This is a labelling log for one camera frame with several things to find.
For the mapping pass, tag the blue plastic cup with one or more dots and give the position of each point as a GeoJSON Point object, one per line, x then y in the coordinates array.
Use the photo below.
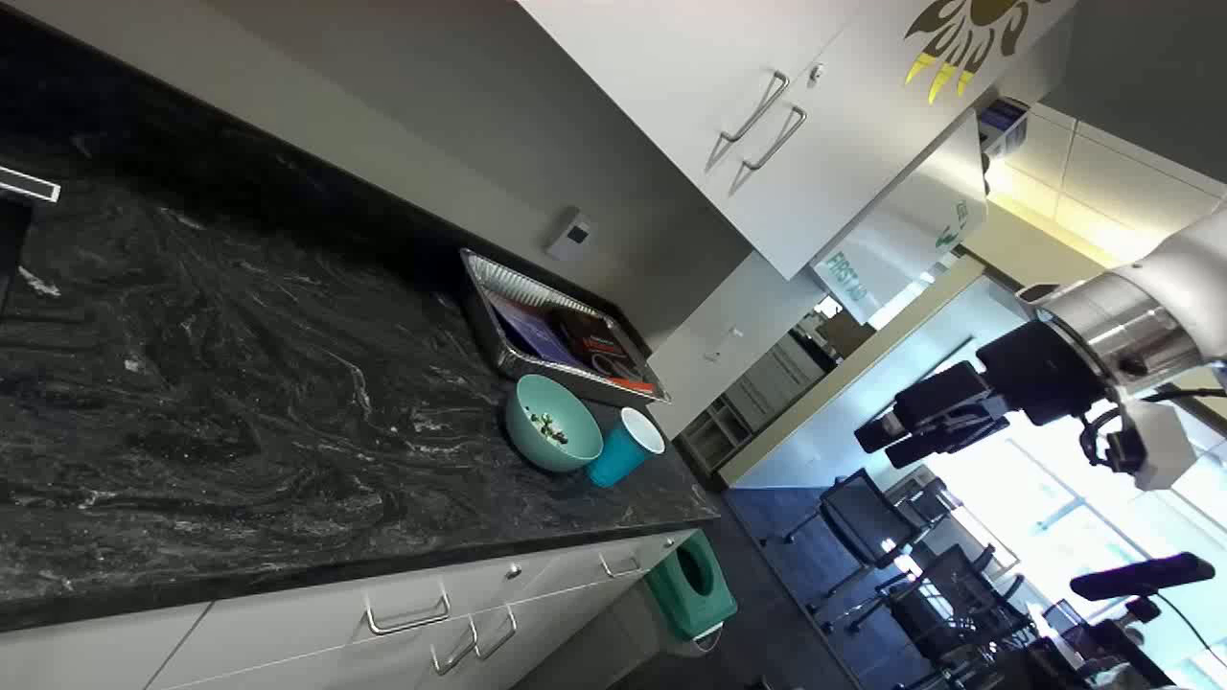
{"type": "Point", "coordinates": [621, 453]}

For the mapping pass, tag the blue purple book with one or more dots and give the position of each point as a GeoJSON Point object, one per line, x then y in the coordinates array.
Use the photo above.
{"type": "Point", "coordinates": [530, 330]}

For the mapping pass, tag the black stereo camera bar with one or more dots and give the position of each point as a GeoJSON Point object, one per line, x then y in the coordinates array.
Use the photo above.
{"type": "Point", "coordinates": [1136, 577]}

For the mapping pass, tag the silver framed counter outlet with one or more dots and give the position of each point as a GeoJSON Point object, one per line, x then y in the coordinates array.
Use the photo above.
{"type": "Point", "coordinates": [33, 184]}

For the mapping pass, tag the brown cardboard box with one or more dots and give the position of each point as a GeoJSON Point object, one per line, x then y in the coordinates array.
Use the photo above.
{"type": "Point", "coordinates": [847, 334]}

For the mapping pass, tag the white base cabinet run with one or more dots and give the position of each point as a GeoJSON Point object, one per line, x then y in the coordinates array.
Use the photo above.
{"type": "Point", "coordinates": [282, 639]}

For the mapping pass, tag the orange black book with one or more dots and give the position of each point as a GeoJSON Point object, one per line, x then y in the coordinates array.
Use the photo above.
{"type": "Point", "coordinates": [608, 349]}

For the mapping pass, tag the white wall thermostat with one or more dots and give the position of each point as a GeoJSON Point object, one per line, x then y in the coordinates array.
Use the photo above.
{"type": "Point", "coordinates": [573, 234]}

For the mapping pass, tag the gray locker shelf unit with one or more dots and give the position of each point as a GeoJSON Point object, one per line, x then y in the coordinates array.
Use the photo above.
{"type": "Point", "coordinates": [754, 405]}

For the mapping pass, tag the white wall cabinet door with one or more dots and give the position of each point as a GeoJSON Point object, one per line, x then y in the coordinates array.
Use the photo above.
{"type": "Point", "coordinates": [665, 64]}

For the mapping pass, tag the black office chair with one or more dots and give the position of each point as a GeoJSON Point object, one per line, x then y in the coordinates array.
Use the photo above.
{"type": "Point", "coordinates": [953, 598]}
{"type": "Point", "coordinates": [863, 519]}

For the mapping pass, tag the brown yellow door sticker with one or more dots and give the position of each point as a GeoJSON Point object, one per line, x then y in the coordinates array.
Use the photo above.
{"type": "Point", "coordinates": [973, 39]}

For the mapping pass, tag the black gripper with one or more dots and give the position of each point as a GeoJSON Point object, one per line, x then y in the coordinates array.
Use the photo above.
{"type": "Point", "coordinates": [1041, 371]}

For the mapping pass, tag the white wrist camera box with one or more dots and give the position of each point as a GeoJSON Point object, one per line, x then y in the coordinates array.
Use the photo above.
{"type": "Point", "coordinates": [1166, 446]}

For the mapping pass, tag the small silver cabinet knob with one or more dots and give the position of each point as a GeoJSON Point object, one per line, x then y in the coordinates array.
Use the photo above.
{"type": "Point", "coordinates": [511, 568]}

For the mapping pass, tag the white sign with green print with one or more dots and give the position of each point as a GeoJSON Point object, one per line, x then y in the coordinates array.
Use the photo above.
{"type": "Point", "coordinates": [883, 263]}

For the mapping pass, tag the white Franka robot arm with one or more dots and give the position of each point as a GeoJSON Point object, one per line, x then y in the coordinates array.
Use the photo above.
{"type": "Point", "coordinates": [1136, 320]}

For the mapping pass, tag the green trash bin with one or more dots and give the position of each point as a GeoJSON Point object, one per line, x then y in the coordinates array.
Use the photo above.
{"type": "Point", "coordinates": [691, 591]}

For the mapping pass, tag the teal bowl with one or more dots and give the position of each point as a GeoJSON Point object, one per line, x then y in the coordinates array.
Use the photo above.
{"type": "Point", "coordinates": [550, 428]}

